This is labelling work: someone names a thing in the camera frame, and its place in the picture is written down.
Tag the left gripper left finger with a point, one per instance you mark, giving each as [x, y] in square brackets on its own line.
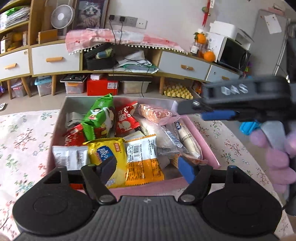
[95, 179]

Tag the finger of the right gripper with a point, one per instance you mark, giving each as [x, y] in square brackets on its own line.
[192, 106]
[220, 115]

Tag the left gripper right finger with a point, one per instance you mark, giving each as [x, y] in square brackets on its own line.
[198, 178]

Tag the yellow chip bag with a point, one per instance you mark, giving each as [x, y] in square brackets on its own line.
[104, 149]

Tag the orange white snack packet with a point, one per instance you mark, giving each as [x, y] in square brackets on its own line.
[72, 157]

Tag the white rice cracker pack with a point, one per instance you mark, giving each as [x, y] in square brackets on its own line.
[163, 142]
[188, 140]

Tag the brown cracker stack pack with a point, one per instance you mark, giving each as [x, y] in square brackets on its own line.
[155, 114]

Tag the red snack bag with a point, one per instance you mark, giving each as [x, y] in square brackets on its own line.
[75, 136]

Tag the orange yellow snack packet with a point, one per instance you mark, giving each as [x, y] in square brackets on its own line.
[142, 161]

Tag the green snack bag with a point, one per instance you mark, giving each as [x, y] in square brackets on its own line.
[99, 120]

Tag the blue white snack packet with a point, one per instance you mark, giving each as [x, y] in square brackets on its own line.
[73, 119]

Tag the small red candy packet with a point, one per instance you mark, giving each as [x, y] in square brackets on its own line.
[125, 121]

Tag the pink round cookie pack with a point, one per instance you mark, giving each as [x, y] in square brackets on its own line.
[175, 159]

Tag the silver long cracker pack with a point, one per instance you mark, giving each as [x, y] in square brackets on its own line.
[172, 133]

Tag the white monkey biscuit pack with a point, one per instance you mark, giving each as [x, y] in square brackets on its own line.
[132, 136]

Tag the hand in purple glove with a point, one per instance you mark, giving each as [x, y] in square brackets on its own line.
[280, 148]

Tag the yellow egg tray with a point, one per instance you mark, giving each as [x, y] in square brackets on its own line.
[177, 90]

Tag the blue plastic stool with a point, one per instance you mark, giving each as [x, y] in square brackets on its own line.
[248, 127]

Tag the orange fruit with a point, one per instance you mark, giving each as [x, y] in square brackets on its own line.
[200, 38]
[209, 56]

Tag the microwave oven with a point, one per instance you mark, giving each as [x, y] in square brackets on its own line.
[230, 53]

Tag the floral tablecloth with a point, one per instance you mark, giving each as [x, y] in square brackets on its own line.
[25, 145]

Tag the red shoe box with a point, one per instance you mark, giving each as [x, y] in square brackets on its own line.
[101, 87]

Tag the pink floral cloth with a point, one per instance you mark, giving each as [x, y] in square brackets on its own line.
[86, 39]

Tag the wooden TV cabinet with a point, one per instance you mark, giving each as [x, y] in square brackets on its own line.
[52, 58]

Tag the white desk fan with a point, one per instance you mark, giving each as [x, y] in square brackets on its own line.
[61, 19]

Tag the cat picture frame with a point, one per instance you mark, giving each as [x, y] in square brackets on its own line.
[90, 14]

